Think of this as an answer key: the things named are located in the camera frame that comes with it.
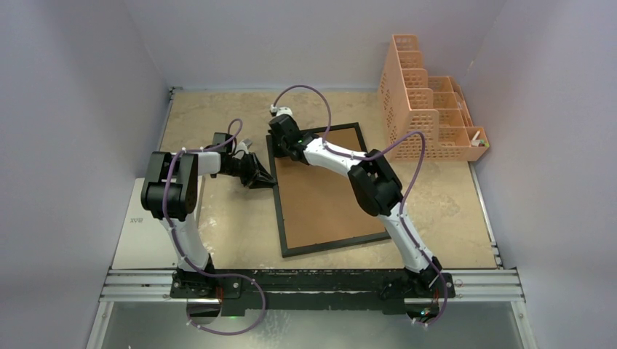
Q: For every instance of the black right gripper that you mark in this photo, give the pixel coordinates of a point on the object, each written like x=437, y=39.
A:
x=278, y=146

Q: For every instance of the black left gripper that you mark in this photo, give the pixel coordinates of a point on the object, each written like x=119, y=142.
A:
x=252, y=180

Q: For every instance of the black picture frame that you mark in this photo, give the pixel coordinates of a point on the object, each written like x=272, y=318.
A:
x=287, y=251

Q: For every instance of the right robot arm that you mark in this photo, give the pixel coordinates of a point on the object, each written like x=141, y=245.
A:
x=376, y=187

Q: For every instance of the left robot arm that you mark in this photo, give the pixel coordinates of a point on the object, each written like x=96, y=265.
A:
x=170, y=193

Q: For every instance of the orange plastic organizer basket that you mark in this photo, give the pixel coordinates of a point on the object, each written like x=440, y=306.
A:
x=427, y=114

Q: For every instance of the white sheet on table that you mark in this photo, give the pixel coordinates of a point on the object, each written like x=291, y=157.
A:
x=144, y=242

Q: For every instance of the small items in organizer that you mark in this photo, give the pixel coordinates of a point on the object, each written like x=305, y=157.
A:
x=478, y=139

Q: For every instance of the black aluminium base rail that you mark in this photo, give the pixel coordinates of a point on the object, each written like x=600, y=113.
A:
x=390, y=291

